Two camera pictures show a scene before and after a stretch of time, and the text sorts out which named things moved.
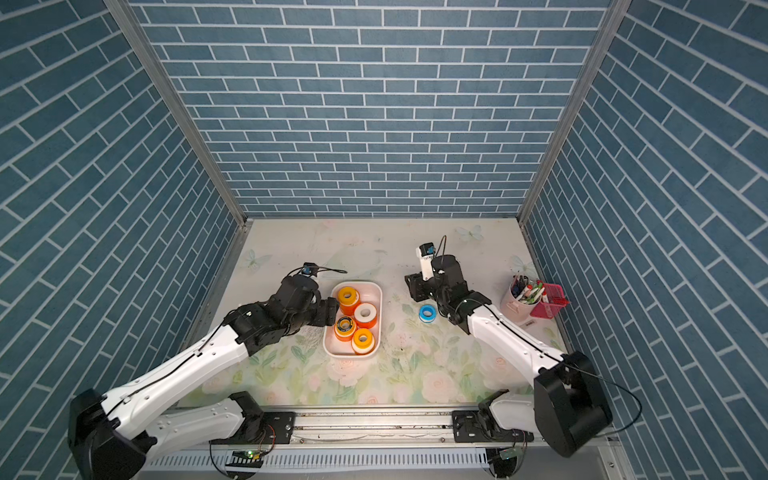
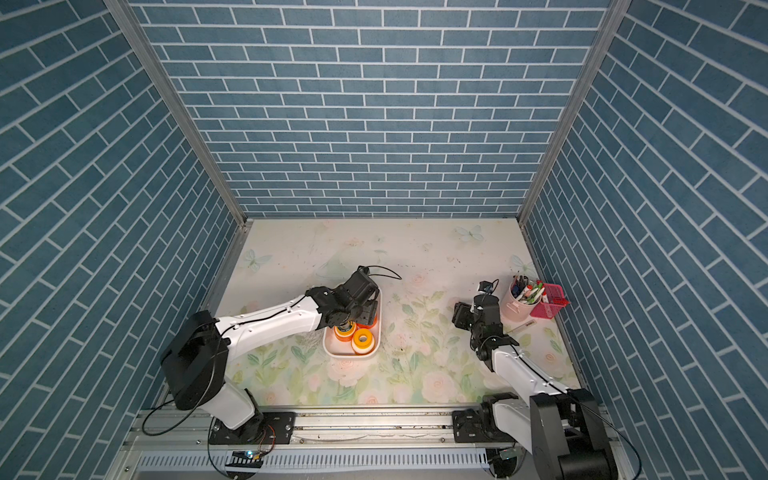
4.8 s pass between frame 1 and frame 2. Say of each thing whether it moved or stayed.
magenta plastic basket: stayed
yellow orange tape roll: stayed
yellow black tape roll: stayed
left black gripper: moved
